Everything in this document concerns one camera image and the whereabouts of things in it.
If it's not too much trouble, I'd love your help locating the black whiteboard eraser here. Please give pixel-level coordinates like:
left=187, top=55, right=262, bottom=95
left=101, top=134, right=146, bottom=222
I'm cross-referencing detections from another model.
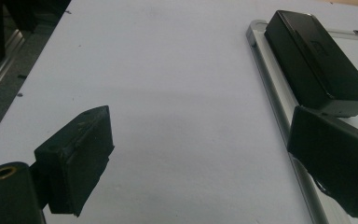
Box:
left=264, top=9, right=358, bottom=119

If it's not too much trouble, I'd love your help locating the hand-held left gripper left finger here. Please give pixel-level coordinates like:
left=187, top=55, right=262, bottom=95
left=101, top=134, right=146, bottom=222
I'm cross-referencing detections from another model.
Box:
left=34, top=105, right=116, bottom=217

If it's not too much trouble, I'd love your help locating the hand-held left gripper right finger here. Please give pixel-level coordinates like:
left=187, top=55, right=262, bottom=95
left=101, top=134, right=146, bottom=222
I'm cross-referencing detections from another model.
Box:
left=287, top=105, right=358, bottom=218

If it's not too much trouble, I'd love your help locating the metal floor rail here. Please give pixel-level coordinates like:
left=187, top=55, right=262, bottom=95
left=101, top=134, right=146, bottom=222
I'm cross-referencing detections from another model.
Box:
left=0, top=29, right=26, bottom=110

